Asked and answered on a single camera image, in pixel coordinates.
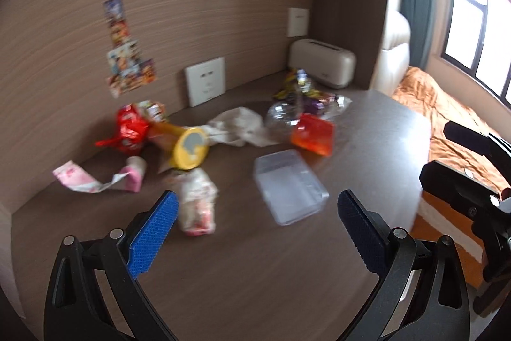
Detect orange bed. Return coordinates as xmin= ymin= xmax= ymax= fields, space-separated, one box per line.
xmin=391 ymin=66 xmax=511 ymax=288

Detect white plastic bag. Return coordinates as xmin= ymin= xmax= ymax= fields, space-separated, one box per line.
xmin=207 ymin=107 xmax=280 ymax=148

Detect clear plastic bottle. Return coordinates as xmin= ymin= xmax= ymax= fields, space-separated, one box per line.
xmin=265 ymin=69 xmax=320 ymax=140

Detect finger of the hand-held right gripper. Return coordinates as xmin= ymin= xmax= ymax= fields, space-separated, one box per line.
xmin=444 ymin=120 xmax=511 ymax=166
xmin=419 ymin=161 xmax=511 ymax=222

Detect pink white snack packet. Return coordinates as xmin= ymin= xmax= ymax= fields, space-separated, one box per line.
xmin=170 ymin=168 xmax=219 ymax=237

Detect dark framed window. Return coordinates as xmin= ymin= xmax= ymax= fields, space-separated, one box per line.
xmin=441 ymin=0 xmax=511 ymax=104

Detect group of colourful wall stickers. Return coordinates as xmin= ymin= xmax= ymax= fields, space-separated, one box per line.
xmin=103 ymin=0 xmax=157 ymax=99

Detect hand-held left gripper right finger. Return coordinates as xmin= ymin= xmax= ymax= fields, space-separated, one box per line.
xmin=337 ymin=189 xmax=472 ymax=341

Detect red snack bag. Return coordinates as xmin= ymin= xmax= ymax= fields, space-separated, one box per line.
xmin=95 ymin=104 xmax=154 ymax=156

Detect clear plastic container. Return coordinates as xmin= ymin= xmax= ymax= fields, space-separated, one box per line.
xmin=253 ymin=149 xmax=330 ymax=226

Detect pink white paper wrapper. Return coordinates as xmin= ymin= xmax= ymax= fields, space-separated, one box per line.
xmin=52 ymin=156 xmax=148 ymax=193

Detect cream padded headboard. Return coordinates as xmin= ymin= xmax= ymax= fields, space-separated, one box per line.
xmin=369 ymin=0 xmax=412 ymax=96

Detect white toaster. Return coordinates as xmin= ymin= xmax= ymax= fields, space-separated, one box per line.
xmin=288 ymin=38 xmax=357 ymax=89

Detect purple snack wrapper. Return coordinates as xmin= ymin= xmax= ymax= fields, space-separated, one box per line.
xmin=303 ymin=91 xmax=340 ymax=116

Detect yellow canister with lid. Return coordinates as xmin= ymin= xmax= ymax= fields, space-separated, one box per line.
xmin=149 ymin=121 xmax=210 ymax=171

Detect green white snack packet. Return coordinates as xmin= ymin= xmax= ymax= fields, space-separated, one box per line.
xmin=138 ymin=100 xmax=167 ymax=124

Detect yellow snack wrapper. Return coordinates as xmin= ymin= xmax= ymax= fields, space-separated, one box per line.
xmin=273 ymin=71 xmax=304 ymax=100

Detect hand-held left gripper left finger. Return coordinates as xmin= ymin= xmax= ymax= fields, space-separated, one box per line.
xmin=44 ymin=190 xmax=179 ymax=341

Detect white wall socket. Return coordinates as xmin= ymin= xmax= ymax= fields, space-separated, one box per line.
xmin=286 ymin=7 xmax=309 ymax=38
xmin=184 ymin=57 xmax=226 ymax=108

